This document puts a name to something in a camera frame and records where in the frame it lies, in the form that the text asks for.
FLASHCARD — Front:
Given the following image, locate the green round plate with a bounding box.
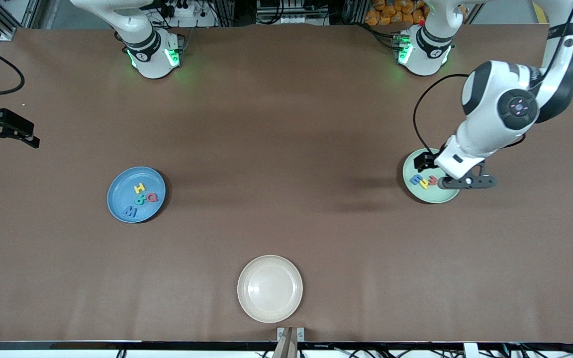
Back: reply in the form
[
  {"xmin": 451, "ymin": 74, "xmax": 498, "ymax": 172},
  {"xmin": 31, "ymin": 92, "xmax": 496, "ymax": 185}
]
[{"xmin": 402, "ymin": 148, "xmax": 461, "ymax": 204}]

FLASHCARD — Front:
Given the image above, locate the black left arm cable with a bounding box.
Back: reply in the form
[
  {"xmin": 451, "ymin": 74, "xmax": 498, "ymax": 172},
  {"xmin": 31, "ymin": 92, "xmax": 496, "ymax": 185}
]
[{"xmin": 412, "ymin": 74, "xmax": 470, "ymax": 173}]

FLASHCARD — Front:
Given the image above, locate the black and white control box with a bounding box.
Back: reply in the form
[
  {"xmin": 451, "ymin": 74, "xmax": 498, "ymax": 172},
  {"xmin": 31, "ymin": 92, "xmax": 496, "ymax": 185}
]
[{"xmin": 256, "ymin": 0, "xmax": 330, "ymax": 25}]

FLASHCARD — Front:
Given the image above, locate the orange fruit pile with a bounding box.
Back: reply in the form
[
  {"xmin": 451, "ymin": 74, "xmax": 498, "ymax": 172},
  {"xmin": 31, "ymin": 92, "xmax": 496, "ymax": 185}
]
[{"xmin": 365, "ymin": 0, "xmax": 469, "ymax": 26}]

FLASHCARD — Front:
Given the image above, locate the beige round plate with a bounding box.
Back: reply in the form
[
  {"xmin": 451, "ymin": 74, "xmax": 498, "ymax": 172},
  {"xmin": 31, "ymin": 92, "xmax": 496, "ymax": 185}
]
[{"xmin": 237, "ymin": 255, "xmax": 303, "ymax": 324}]

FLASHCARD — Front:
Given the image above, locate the brown paper table cover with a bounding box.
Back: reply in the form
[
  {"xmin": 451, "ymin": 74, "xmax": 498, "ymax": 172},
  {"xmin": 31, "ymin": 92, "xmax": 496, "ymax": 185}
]
[{"xmin": 0, "ymin": 24, "xmax": 573, "ymax": 344}]

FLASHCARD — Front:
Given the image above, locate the white power strip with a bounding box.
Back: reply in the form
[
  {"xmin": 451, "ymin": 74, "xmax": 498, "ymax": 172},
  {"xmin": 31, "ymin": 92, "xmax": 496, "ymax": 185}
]
[{"xmin": 147, "ymin": 0, "xmax": 217, "ymax": 28}]

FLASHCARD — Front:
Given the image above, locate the grey metal mount bracket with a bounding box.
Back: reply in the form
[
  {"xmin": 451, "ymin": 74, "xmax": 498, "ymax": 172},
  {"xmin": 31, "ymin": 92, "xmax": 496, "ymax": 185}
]
[{"xmin": 277, "ymin": 327, "xmax": 305, "ymax": 343}]

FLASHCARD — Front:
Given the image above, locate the blue round plate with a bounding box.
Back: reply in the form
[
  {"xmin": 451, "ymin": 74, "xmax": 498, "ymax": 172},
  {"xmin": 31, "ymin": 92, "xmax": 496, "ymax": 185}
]
[{"xmin": 107, "ymin": 167, "xmax": 167, "ymax": 223}]

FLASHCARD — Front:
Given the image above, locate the beige camera pole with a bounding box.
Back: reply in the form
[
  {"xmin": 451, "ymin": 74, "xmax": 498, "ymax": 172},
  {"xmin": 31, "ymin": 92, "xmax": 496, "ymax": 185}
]
[{"xmin": 272, "ymin": 328, "xmax": 299, "ymax": 358}]

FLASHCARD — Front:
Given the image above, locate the aluminium frame strut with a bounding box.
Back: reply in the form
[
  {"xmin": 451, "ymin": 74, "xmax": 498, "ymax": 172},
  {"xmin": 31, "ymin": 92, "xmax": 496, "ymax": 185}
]
[{"xmin": 0, "ymin": 0, "xmax": 51, "ymax": 41}]

